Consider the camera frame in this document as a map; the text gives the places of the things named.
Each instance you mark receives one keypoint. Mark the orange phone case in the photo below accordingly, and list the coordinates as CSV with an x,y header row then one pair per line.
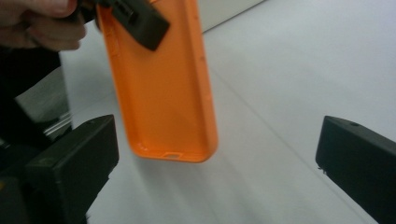
x,y
165,102

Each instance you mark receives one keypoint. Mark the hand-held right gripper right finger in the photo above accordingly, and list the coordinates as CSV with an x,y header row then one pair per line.
x,y
361,161

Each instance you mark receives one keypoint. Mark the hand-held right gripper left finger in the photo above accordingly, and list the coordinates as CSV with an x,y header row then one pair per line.
x,y
71,168

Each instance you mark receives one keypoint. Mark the aluminium rail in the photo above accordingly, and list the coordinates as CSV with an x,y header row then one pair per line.
x,y
59,126

